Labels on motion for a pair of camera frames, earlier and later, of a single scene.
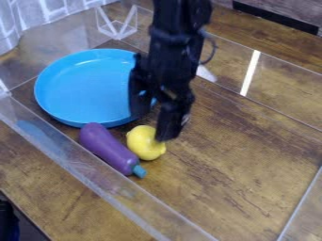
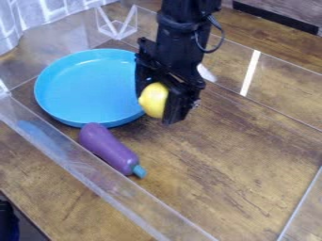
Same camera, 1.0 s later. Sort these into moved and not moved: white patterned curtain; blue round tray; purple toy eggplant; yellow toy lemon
Moved: yellow toy lemon
Not moved: blue round tray; white patterned curtain; purple toy eggplant
